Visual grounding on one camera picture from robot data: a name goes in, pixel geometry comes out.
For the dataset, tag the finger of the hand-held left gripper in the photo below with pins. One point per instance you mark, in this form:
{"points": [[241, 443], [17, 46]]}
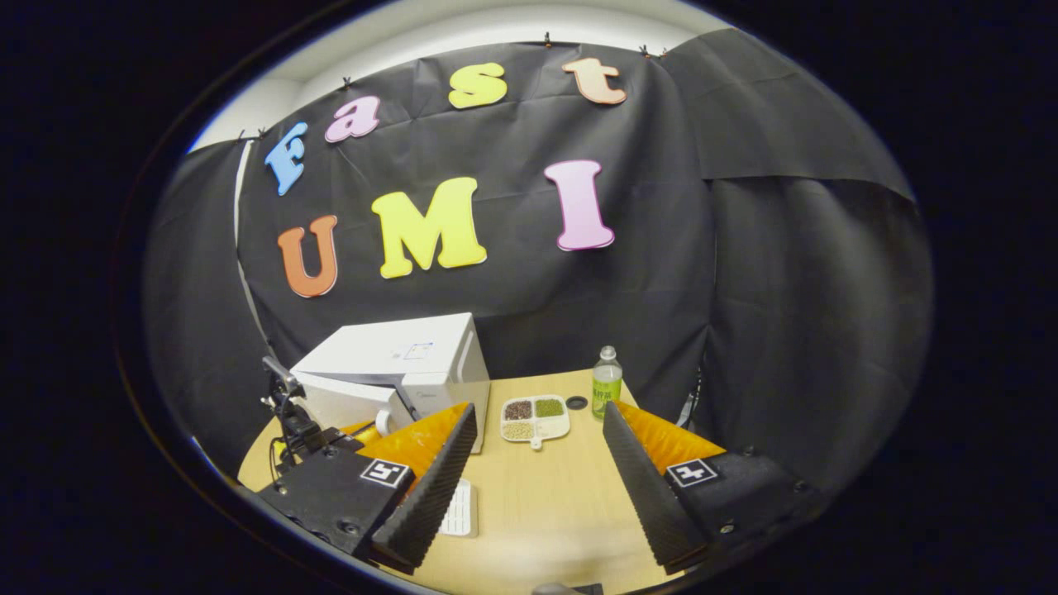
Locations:
{"points": [[365, 431]]}

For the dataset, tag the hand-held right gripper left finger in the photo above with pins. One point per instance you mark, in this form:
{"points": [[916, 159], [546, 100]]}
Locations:
{"points": [[438, 487]]}

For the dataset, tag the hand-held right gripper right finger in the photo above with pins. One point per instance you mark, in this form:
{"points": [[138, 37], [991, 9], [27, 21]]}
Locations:
{"points": [[649, 496]]}

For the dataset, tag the white microwave oven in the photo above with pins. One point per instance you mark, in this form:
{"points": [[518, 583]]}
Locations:
{"points": [[388, 355]]}

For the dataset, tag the white rectangular dish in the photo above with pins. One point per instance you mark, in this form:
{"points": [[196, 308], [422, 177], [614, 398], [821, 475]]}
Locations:
{"points": [[461, 512]]}

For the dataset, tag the green label drink bottle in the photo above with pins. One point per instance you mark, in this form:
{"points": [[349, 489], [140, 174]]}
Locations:
{"points": [[607, 388]]}

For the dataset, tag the black round lid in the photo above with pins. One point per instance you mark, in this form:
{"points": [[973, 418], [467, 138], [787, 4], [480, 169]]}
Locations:
{"points": [[577, 403]]}

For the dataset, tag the divided white plate with beans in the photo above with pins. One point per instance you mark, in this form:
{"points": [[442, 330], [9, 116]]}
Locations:
{"points": [[536, 417]]}

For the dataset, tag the black backdrop cloth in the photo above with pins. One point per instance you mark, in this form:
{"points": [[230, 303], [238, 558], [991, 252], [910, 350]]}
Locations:
{"points": [[785, 330]]}

